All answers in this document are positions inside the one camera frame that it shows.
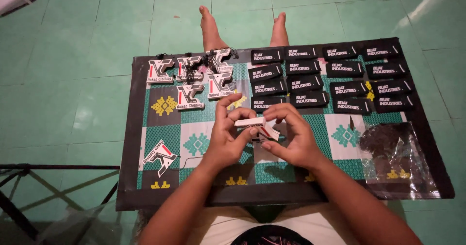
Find person's foot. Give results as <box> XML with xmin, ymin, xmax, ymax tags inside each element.
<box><xmin>269</xmin><ymin>12</ymin><xmax>290</xmax><ymax>47</ymax></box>
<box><xmin>199</xmin><ymin>5</ymin><xmax>229</xmax><ymax>52</ymax></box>

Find thin black string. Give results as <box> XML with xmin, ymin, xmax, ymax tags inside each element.
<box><xmin>179</xmin><ymin>155</ymin><xmax>205</xmax><ymax>170</ymax></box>

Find bunch of black strings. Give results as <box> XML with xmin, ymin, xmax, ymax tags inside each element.
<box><xmin>181</xmin><ymin>47</ymin><xmax>240</xmax><ymax>85</ymax></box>

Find green patterned low table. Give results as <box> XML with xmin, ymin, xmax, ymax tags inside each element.
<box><xmin>116</xmin><ymin>37</ymin><xmax>456</xmax><ymax>212</ymax></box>

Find black metal frame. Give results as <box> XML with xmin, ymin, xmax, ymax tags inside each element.
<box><xmin>0</xmin><ymin>163</ymin><xmax>121</xmax><ymax>242</ymax></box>

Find white shirt with black print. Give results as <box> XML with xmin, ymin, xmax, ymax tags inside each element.
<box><xmin>186</xmin><ymin>201</ymin><xmax>361</xmax><ymax>245</ymax></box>

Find white red-striped hang tag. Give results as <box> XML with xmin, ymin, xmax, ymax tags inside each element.
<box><xmin>256</xmin><ymin>126</ymin><xmax>281</xmax><ymax>142</ymax></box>

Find clear plastic sheet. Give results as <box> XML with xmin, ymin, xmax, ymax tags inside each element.
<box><xmin>34</xmin><ymin>201</ymin><xmax>141</xmax><ymax>245</ymax></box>

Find white logo hang tag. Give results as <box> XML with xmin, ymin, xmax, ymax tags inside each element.
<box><xmin>146</xmin><ymin>59</ymin><xmax>175</xmax><ymax>84</ymax></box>
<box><xmin>208</xmin><ymin>72</ymin><xmax>236</xmax><ymax>100</ymax></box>
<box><xmin>175</xmin><ymin>56</ymin><xmax>204</xmax><ymax>82</ymax></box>
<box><xmin>142</xmin><ymin>140</ymin><xmax>179</xmax><ymax>178</ymax></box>
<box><xmin>175</xmin><ymin>84</ymin><xmax>205</xmax><ymax>111</ymax></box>
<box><xmin>205</xmin><ymin>48</ymin><xmax>234</xmax><ymax>75</ymax></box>

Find rows of black label bundles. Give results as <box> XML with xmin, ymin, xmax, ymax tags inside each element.
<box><xmin>248</xmin><ymin>43</ymin><xmax>416</xmax><ymax>115</ymax></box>

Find person's right hand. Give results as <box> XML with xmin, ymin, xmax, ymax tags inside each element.
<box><xmin>260</xmin><ymin>103</ymin><xmax>325</xmax><ymax>170</ymax></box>

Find person's right foot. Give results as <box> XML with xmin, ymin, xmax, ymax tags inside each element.
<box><xmin>269</xmin><ymin>12</ymin><xmax>290</xmax><ymax>47</ymax></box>

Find person's left hand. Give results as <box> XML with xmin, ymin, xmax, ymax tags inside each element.
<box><xmin>206</xmin><ymin>93</ymin><xmax>260</xmax><ymax>169</ymax></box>

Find person's left foot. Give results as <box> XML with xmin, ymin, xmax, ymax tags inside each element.
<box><xmin>199</xmin><ymin>5</ymin><xmax>229</xmax><ymax>52</ymax></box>

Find clear bag of black strings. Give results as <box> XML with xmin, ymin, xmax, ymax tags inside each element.
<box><xmin>349</xmin><ymin>116</ymin><xmax>442</xmax><ymax>200</ymax></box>

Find small stack of white tags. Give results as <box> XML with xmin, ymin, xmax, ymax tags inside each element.
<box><xmin>234</xmin><ymin>117</ymin><xmax>266</xmax><ymax>128</ymax></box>

